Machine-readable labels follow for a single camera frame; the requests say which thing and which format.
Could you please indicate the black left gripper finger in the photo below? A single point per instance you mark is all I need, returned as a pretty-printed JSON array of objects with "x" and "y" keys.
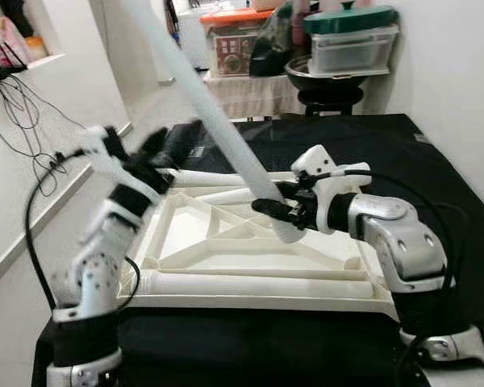
[
  {"x": 153, "y": 143},
  {"x": 184, "y": 141}
]

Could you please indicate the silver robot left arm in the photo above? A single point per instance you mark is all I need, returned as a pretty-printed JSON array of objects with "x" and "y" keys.
[{"x": 89, "y": 274}]

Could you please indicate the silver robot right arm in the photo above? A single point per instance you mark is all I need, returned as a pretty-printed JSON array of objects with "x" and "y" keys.
[{"x": 403, "y": 242}]

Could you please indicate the beige patterned bench cloth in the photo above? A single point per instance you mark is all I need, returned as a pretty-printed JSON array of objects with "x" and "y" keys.
[{"x": 250, "y": 97}]

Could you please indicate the white plastic table top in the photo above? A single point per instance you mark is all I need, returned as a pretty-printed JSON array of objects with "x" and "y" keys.
[{"x": 194, "y": 242}]

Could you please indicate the orange-lidded storage box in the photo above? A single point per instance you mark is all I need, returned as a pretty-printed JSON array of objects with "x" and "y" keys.
[{"x": 230, "y": 48}]

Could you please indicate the black tablecloth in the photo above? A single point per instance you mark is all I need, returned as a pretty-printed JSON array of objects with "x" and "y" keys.
[{"x": 387, "y": 137}]

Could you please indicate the black bag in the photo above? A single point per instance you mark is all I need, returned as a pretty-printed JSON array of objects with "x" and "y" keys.
[{"x": 270, "y": 48}]

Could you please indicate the small orange container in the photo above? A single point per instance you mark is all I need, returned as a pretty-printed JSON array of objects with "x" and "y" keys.
[{"x": 35, "y": 48}]

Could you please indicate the clear plastic storage box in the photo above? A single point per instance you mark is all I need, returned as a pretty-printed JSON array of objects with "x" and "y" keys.
[{"x": 355, "y": 52}]

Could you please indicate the pink patterned bag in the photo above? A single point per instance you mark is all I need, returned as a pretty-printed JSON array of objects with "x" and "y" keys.
[{"x": 4, "y": 40}]

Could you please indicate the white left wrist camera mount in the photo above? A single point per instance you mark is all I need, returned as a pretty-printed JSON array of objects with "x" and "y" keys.
[{"x": 93, "y": 153}]

